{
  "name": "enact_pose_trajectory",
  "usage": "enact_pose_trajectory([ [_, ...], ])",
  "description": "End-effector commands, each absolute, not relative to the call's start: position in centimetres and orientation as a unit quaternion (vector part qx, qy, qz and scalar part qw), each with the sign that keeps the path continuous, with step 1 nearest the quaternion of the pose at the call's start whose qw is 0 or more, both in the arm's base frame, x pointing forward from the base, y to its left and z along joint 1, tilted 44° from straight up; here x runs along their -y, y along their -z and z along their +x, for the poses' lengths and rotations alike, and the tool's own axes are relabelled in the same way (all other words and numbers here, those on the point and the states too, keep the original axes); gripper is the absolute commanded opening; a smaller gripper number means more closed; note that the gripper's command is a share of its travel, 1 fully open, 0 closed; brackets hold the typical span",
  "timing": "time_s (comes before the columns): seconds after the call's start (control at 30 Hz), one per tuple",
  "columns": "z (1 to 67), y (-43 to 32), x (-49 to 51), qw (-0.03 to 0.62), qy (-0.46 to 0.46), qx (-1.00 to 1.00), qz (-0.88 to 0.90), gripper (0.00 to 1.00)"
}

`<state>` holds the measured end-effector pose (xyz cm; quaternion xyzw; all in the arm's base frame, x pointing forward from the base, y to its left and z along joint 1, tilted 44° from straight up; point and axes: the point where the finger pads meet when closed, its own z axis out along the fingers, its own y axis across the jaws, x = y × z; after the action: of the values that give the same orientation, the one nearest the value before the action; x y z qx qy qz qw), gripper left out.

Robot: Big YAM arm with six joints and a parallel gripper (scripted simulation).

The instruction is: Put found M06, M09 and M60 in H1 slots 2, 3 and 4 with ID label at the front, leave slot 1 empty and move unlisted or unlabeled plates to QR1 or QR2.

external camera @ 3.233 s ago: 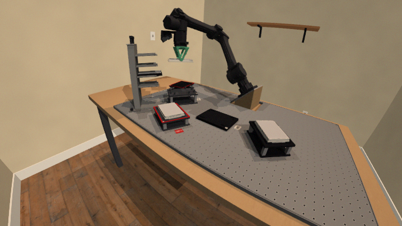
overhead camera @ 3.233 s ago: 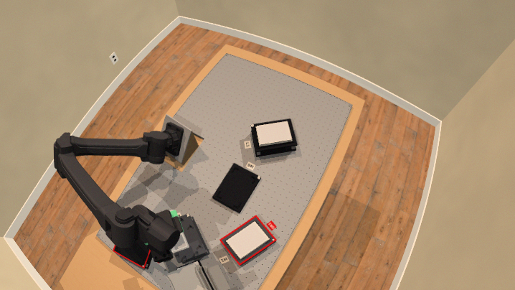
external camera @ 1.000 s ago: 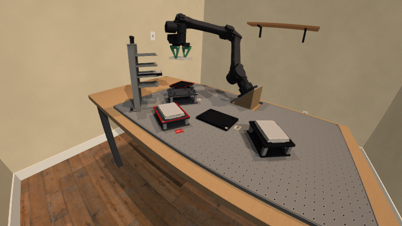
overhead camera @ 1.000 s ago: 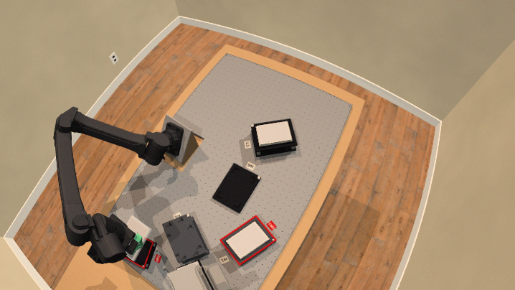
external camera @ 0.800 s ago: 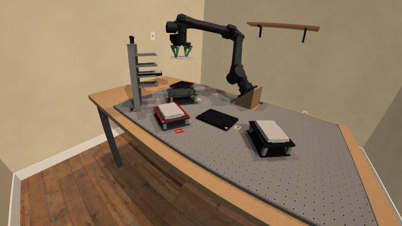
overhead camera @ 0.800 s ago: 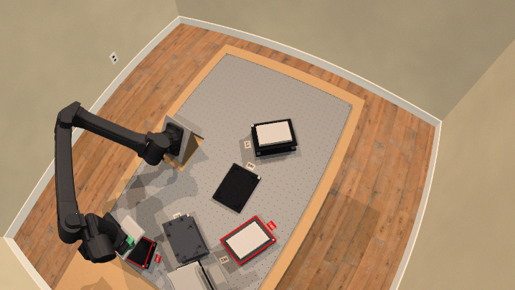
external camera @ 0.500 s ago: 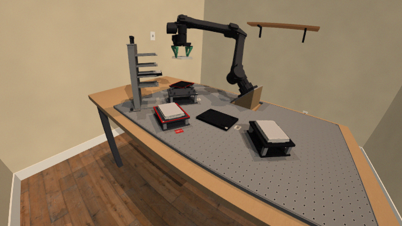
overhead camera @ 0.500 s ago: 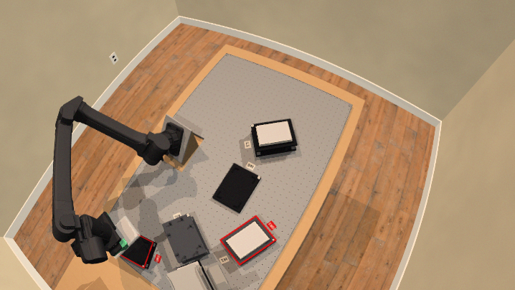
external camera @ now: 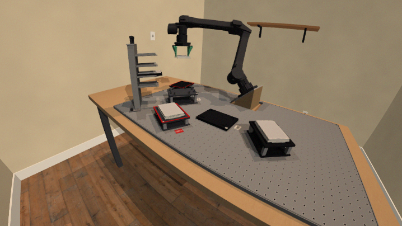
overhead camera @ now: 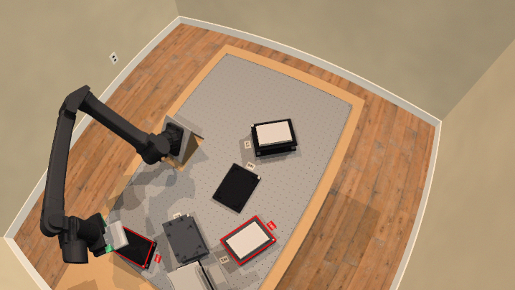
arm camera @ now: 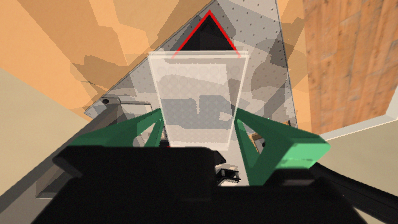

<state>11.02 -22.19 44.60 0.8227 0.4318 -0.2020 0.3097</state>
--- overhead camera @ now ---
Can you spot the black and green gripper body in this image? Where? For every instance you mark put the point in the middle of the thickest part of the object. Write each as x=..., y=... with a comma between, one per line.
x=96, y=235

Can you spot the grey slotted rack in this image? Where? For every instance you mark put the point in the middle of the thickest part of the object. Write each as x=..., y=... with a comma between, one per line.
x=189, y=278

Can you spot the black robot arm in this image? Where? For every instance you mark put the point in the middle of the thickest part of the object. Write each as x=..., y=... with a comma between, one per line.
x=151, y=147

